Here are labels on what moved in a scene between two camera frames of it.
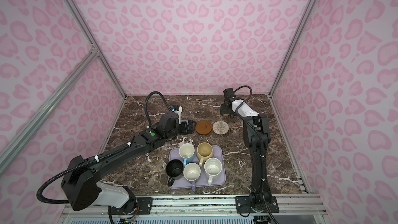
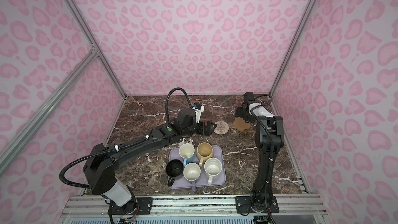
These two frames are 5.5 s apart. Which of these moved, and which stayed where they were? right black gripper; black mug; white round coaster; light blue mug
Moved: right black gripper
Stayed: light blue mug; white round coaster; black mug
